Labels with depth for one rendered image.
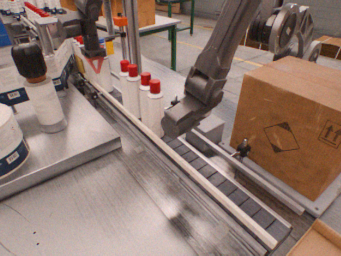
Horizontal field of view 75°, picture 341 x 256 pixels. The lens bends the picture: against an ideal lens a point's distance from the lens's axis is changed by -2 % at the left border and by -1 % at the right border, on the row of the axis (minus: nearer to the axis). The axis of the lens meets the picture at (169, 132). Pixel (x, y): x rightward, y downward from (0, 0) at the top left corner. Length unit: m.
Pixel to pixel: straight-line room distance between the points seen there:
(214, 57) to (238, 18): 0.08
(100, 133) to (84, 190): 0.21
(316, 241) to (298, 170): 0.17
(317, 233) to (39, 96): 0.88
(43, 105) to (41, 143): 0.13
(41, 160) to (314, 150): 0.77
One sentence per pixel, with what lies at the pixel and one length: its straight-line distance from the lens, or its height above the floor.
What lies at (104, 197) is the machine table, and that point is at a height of 0.83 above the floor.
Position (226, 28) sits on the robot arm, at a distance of 0.47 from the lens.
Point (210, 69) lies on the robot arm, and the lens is 0.48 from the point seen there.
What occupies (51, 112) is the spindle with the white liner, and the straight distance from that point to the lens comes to 0.86.
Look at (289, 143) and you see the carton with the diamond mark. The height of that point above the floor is 0.98.
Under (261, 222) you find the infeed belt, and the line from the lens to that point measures 0.61.
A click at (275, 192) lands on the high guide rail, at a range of 0.57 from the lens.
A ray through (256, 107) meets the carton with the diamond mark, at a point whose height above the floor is 1.04.
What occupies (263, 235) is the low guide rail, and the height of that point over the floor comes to 0.91.
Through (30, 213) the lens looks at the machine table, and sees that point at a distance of 0.75.
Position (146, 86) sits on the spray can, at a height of 1.05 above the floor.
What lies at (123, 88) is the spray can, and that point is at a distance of 0.87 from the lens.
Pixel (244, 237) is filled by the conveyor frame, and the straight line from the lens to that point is 0.59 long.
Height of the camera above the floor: 1.37
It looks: 38 degrees down
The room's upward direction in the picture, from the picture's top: straight up
